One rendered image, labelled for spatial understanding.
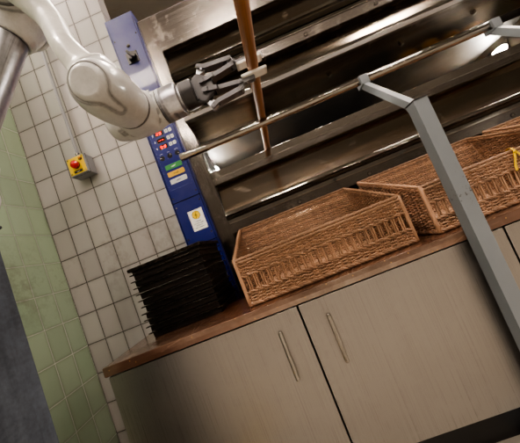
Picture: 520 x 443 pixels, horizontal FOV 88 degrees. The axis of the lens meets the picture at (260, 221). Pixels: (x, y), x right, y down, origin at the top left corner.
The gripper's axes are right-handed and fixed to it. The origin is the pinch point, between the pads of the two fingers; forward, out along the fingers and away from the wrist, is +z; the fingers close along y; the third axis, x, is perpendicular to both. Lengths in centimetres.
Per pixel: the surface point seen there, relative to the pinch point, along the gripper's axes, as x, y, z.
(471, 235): -6, 62, 36
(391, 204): -16, 48, 25
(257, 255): -14, 47, -18
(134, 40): -61, -79, -43
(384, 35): -50, -21, 65
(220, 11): -64, -77, 5
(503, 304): -6, 81, 36
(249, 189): -65, 17, -16
